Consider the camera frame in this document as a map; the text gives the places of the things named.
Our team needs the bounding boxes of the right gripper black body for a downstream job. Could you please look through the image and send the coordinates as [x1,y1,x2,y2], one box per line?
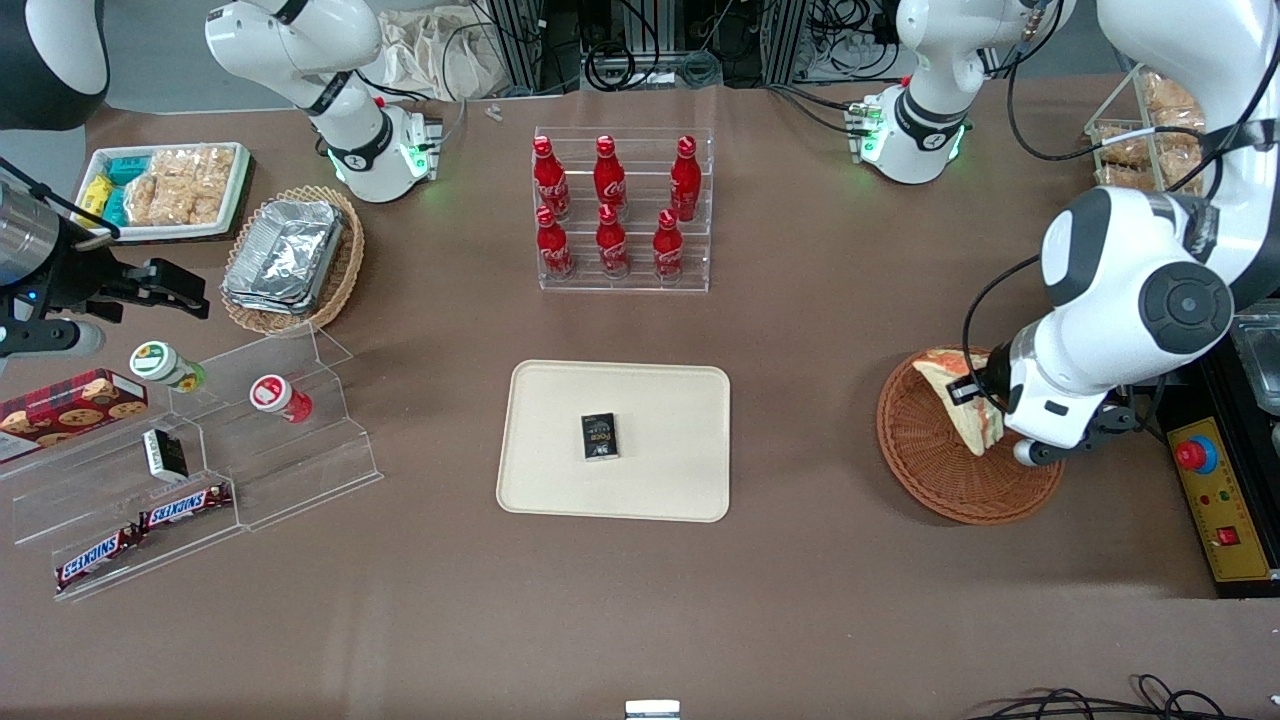
[35,232,129,323]

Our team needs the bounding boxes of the triangle sandwich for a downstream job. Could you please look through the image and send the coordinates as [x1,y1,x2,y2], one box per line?
[915,347,1006,457]

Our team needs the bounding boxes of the white snack tray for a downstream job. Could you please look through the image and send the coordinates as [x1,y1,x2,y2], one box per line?
[75,142,251,244]

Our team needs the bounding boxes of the aluminium foil tray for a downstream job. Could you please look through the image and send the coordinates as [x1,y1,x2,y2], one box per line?
[222,270,321,317]
[228,198,346,306]

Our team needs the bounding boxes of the brown round wicker basket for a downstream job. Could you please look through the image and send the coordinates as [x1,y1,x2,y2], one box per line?
[877,345,1066,526]

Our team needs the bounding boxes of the light oval wicker basket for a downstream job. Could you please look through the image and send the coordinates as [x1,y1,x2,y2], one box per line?
[220,185,366,337]

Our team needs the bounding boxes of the cream plastic tray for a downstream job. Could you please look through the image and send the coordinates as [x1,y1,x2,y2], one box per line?
[497,360,731,523]

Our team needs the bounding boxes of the green sunflower yogurt cup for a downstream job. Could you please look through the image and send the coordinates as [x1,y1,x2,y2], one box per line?
[130,341,208,393]

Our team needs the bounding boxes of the clear bag of crackers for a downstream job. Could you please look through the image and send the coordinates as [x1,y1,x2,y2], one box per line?
[1145,72,1201,116]
[1097,128,1161,186]
[195,147,237,224]
[122,175,163,227]
[150,148,201,227]

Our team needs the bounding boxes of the red tartan cookie box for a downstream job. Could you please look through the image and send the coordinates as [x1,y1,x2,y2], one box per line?
[0,368,149,463]

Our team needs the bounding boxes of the red strawberry yogurt cup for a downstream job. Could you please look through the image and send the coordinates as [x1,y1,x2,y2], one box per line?
[250,374,313,424]

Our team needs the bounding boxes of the black box with white side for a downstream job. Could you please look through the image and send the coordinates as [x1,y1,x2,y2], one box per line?
[143,428,189,483]

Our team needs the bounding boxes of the Snickers chocolate bar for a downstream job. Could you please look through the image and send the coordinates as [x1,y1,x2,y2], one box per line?
[55,527,144,591]
[137,484,233,531]

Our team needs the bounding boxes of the clear acrylic tiered stand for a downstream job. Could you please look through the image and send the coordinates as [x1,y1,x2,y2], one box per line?
[0,322,384,603]

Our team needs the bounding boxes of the yellow emergency stop control box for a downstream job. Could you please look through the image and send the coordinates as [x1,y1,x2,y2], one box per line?
[1163,415,1280,599]

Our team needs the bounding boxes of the clear plastic container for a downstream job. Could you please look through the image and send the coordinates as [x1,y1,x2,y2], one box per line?
[1235,310,1280,416]

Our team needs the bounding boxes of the red cola bottle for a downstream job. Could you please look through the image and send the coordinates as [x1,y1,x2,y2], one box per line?
[594,135,628,216]
[532,136,569,219]
[653,208,686,282]
[536,206,575,281]
[670,135,703,221]
[596,204,630,279]

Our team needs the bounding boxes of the clear acrylic bottle rack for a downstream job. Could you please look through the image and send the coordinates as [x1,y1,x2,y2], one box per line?
[533,127,714,293]

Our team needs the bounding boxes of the white cloth bag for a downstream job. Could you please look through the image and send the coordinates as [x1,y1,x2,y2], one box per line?
[375,5,511,101]

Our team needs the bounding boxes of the small black box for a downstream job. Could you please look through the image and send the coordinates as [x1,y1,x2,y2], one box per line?
[581,412,620,462]

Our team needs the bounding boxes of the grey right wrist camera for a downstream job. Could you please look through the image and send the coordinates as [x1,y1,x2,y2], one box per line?
[0,320,106,361]

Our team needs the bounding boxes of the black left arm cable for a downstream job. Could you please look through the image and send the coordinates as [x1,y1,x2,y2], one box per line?
[962,0,1280,401]

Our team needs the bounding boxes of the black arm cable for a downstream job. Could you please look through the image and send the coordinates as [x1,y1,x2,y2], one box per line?
[962,0,1280,401]
[0,155,123,239]

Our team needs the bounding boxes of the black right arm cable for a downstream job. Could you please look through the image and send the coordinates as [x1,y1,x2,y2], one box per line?
[0,155,123,239]

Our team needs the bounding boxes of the white wire basket rack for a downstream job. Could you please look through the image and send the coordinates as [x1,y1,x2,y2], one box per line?
[1085,65,1216,191]

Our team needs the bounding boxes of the black base cables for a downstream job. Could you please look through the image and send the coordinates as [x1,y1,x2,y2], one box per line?
[765,82,866,136]

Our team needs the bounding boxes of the black floor cables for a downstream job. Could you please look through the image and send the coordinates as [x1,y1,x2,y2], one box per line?
[965,675,1280,720]

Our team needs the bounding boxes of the aluminium frame post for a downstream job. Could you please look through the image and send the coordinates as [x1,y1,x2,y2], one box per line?
[485,0,581,96]

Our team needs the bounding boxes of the black coiled cable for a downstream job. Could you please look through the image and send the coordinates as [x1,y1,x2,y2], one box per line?
[585,45,641,93]

